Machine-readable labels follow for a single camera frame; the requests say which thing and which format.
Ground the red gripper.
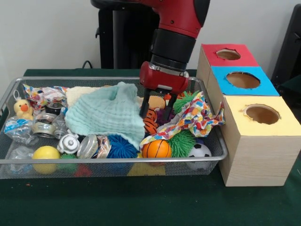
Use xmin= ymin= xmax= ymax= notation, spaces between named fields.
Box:
xmin=139 ymin=61 xmax=190 ymax=122

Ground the orange tiger plush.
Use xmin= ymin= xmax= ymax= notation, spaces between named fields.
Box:
xmin=143 ymin=107 xmax=158 ymax=135

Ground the yellow duck plush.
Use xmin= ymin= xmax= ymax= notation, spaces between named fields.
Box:
xmin=13 ymin=90 xmax=34 ymax=121

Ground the clear mesh bin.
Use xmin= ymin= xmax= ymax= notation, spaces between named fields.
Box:
xmin=0 ymin=76 xmax=228 ymax=179

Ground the wooden three-hole box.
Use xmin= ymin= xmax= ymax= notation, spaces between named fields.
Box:
xmin=196 ymin=43 xmax=295 ymax=187

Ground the colourful patterned cloth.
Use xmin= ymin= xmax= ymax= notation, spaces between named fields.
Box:
xmin=23 ymin=84 xmax=69 ymax=110
xmin=140 ymin=90 xmax=226 ymax=150

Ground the orange toy basketball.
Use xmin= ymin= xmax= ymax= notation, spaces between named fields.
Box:
xmin=142 ymin=139 xmax=173 ymax=159

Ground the green koosh ball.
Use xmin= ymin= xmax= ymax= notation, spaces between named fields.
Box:
xmin=168 ymin=130 xmax=197 ymax=158

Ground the mint green waffle cloth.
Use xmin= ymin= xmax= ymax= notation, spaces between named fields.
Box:
xmin=64 ymin=81 xmax=146 ymax=149

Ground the blue spiky ball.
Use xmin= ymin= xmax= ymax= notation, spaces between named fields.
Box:
xmin=107 ymin=134 xmax=139 ymax=159

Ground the toy soccer ball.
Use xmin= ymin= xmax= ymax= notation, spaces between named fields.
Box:
xmin=187 ymin=143 xmax=212 ymax=171

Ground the cream waffle cloth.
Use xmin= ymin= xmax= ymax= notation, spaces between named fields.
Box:
xmin=65 ymin=86 xmax=111 ymax=106

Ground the dark green tablecloth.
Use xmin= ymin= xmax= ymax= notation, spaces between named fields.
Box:
xmin=277 ymin=75 xmax=301 ymax=113
xmin=0 ymin=68 xmax=301 ymax=226

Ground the yellow ball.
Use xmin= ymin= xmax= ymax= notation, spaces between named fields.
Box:
xmin=32 ymin=145 xmax=61 ymax=175

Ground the black stand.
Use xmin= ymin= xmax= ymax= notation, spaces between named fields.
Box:
xmin=270 ymin=3 xmax=301 ymax=82

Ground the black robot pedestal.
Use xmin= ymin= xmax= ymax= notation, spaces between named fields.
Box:
xmin=90 ymin=0 xmax=162 ymax=70

